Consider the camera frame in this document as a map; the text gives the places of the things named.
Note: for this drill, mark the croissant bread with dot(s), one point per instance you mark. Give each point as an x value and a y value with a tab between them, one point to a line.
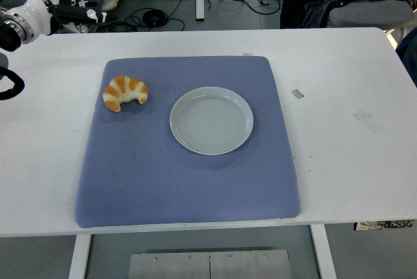
130	86

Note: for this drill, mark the white table leg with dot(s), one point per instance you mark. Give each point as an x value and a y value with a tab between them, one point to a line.
324	253
79	256

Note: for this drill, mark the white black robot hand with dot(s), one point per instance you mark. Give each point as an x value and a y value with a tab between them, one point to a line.
42	2

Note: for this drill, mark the person's leg in jeans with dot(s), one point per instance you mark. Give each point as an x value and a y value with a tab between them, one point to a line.
408	51

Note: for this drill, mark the white power strip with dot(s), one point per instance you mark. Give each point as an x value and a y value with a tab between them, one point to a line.
72	28

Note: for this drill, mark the white round plate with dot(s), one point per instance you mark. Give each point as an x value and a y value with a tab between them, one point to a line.
211	122

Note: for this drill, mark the clear tape piece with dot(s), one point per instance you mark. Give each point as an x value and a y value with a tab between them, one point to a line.
365	120

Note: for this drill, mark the small grey tape piece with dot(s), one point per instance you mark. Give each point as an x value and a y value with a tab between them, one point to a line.
297	94

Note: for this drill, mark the black white printed label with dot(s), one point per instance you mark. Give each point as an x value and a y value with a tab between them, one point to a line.
384	225

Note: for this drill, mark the grey chair seat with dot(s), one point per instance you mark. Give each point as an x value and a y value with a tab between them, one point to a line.
371	11

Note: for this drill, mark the grey metal plate with screws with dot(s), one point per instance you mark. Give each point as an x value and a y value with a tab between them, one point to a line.
208	266

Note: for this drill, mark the blue quilted mat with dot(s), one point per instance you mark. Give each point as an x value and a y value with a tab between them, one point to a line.
163	178

